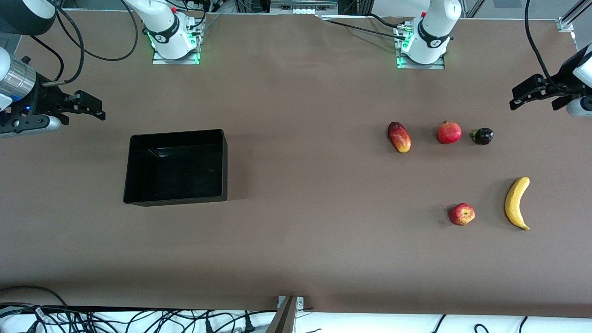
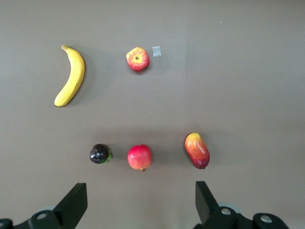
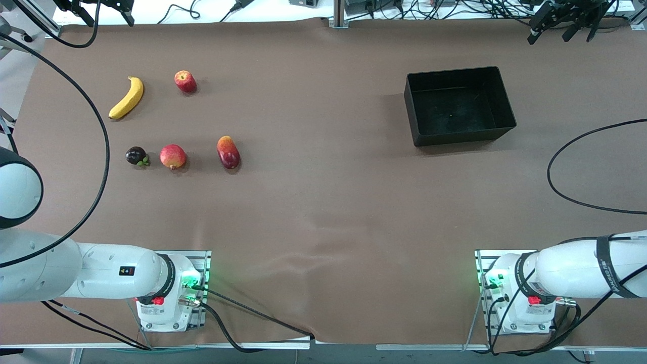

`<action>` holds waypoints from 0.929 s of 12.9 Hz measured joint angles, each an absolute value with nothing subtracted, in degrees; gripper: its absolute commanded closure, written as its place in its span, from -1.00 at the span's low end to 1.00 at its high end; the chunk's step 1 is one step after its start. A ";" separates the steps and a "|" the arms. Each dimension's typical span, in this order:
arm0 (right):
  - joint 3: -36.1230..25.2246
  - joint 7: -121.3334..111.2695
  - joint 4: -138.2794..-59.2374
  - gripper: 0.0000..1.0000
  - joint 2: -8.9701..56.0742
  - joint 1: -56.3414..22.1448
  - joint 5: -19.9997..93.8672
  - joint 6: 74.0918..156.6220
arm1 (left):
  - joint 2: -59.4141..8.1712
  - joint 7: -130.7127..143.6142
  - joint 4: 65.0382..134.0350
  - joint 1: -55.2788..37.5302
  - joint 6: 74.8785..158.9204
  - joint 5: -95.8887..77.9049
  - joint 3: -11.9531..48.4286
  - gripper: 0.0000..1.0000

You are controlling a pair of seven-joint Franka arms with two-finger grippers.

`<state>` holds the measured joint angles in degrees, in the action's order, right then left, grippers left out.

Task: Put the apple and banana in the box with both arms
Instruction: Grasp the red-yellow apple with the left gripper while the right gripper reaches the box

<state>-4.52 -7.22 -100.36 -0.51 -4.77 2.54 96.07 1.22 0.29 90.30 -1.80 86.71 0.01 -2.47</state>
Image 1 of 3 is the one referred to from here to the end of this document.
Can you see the white cloth sheet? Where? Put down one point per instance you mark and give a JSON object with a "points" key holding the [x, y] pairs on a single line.
{"points": [[370, 324]]}

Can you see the red yellow apple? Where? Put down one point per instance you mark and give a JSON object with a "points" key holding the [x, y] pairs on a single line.
{"points": [[461, 214]]}

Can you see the aluminium profile beam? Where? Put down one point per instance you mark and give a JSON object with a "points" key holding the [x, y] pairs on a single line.
{"points": [[284, 319]]}

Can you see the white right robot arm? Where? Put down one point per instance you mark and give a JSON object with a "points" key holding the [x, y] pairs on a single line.
{"points": [[162, 23]]}

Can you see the dark purple mangosteen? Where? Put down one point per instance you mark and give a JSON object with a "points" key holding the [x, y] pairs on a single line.
{"points": [[483, 136]]}

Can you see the red yellow mango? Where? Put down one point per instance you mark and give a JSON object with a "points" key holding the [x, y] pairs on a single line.
{"points": [[399, 137]]}

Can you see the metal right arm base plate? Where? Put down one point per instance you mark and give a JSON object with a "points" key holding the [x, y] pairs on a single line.
{"points": [[159, 60]]}

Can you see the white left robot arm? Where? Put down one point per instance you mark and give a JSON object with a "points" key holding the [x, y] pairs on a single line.
{"points": [[432, 27]]}

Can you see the black plastic box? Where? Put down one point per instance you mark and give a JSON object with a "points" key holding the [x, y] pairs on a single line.
{"points": [[175, 171]]}

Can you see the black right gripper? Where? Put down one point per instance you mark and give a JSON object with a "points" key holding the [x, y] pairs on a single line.
{"points": [[44, 101]]}

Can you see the grey power strip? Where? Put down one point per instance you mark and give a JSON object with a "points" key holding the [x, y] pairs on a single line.
{"points": [[303, 7]]}

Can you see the silver metal bracket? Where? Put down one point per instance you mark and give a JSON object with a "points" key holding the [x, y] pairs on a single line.
{"points": [[300, 303]]}

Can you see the yellow banana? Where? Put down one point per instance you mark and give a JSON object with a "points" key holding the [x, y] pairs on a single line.
{"points": [[512, 203]]}

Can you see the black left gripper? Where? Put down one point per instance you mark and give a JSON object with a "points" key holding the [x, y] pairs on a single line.
{"points": [[561, 82]]}

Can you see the brown table cover sheet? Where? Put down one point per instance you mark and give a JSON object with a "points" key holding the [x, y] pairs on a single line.
{"points": [[277, 92]]}

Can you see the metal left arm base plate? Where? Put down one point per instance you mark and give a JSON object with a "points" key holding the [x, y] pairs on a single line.
{"points": [[439, 66]]}

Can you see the aluminium frame corner profile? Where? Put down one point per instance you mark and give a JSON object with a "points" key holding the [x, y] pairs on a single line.
{"points": [[566, 23]]}

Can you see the red pomegranate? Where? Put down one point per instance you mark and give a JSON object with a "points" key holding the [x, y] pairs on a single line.
{"points": [[449, 132]]}

